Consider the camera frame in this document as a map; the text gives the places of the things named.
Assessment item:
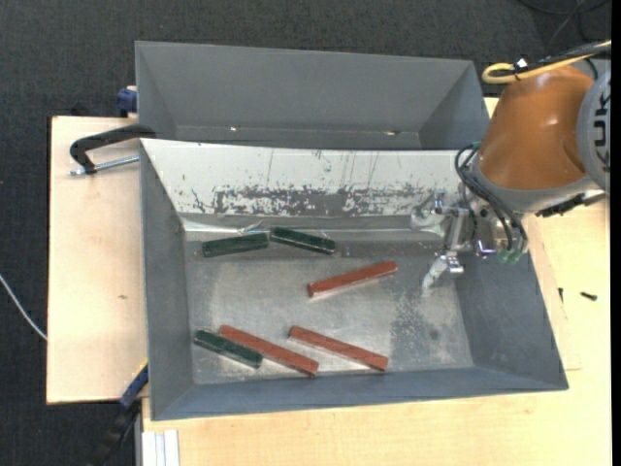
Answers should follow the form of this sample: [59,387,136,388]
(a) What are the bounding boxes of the dark green flat block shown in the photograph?
[269,225,338,256]
[192,328,265,371]
[201,232,271,259]

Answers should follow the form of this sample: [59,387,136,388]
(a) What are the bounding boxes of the grey metal bin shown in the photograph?
[133,40,570,421]

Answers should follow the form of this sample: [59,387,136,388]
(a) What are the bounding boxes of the red-brown flat block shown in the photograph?
[287,325,391,373]
[217,324,320,378]
[306,260,400,300]

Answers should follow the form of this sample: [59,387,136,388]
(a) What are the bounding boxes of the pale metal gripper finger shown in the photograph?
[410,197,448,233]
[420,253,466,299]

